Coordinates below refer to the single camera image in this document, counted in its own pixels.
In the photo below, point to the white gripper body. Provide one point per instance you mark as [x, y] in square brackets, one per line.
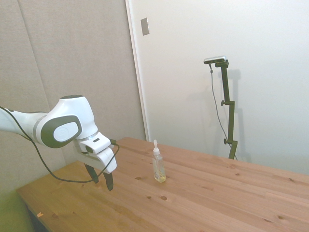
[106, 160]

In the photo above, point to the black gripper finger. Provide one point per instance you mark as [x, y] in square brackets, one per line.
[92, 174]
[109, 181]

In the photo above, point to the clear sanitizer bottle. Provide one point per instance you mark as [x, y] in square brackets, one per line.
[159, 166]

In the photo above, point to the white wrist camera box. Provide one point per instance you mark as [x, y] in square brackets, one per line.
[96, 144]

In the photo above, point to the white door frame trim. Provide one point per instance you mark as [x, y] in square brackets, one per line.
[136, 72]

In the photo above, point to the dark green camera stand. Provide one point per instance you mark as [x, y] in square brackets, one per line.
[228, 101]

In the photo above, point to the grey wall plate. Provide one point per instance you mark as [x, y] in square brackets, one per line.
[145, 26]

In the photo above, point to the grey exterior camera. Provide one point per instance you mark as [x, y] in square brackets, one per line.
[214, 59]

